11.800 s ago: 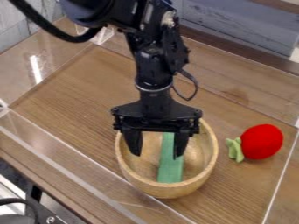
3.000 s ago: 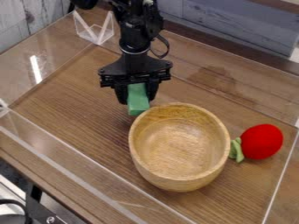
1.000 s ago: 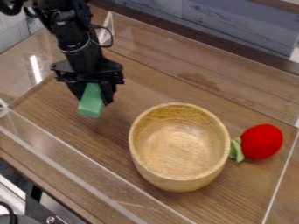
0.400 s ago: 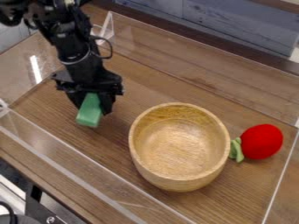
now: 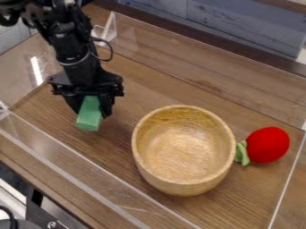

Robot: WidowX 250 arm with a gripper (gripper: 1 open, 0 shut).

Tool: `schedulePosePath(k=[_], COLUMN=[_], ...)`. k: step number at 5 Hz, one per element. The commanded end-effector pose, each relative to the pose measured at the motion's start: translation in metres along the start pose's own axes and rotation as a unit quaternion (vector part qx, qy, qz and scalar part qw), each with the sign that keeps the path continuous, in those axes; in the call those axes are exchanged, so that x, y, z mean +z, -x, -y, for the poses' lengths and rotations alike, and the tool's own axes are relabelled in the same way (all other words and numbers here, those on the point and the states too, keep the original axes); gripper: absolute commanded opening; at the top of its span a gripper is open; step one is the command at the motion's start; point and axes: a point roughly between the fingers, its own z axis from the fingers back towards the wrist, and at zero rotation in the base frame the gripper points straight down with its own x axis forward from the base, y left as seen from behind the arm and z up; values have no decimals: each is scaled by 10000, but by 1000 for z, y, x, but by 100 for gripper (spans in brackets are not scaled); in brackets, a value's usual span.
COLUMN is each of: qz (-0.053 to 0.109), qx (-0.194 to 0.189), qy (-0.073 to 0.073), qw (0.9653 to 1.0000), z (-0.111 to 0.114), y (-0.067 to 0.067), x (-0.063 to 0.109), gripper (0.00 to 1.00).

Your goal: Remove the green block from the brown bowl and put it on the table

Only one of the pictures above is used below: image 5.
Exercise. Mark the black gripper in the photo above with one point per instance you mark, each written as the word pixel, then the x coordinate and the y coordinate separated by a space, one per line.
pixel 84 78

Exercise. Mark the green rectangular block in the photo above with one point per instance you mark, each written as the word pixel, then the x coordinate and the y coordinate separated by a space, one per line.
pixel 90 115

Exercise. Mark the brown wooden bowl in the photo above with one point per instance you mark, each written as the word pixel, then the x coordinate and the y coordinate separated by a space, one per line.
pixel 184 148

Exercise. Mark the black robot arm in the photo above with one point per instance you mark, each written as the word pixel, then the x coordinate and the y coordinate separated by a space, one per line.
pixel 66 27

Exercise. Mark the red plush tomato toy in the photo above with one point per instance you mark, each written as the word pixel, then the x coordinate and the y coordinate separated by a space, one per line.
pixel 265 146

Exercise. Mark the clear acrylic corner bracket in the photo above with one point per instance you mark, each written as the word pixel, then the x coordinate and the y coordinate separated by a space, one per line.
pixel 108 32

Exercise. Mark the clear acrylic front wall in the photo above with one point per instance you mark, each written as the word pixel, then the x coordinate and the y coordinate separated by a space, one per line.
pixel 100 198

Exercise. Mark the black table frame bracket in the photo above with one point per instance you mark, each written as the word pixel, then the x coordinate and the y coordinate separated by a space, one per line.
pixel 38 218

